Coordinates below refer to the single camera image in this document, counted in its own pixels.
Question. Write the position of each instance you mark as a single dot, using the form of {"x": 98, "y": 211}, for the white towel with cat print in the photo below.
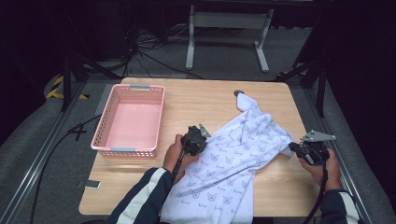
{"x": 230, "y": 168}

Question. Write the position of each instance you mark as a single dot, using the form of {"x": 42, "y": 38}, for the white metal stand frame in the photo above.
{"x": 230, "y": 20}

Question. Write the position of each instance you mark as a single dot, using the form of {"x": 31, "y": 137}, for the black tripod stand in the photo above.
{"x": 67, "y": 84}
{"x": 320, "y": 87}

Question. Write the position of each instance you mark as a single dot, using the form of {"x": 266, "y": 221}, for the pink plastic basket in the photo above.
{"x": 134, "y": 124}

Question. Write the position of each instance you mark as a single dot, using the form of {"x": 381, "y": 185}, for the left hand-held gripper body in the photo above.
{"x": 194, "y": 141}

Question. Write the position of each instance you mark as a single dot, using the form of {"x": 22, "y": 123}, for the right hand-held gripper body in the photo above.
{"x": 316, "y": 151}

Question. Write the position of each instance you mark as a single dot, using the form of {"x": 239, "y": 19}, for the grey tape piece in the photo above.
{"x": 90, "y": 184}

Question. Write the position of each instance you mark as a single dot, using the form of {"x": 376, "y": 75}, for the person's left hand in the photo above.
{"x": 172, "y": 154}

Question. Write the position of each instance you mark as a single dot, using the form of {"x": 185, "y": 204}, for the person's right hand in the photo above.
{"x": 330, "y": 172}

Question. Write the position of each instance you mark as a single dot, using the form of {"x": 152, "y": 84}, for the yellow black hazard tape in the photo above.
{"x": 56, "y": 91}

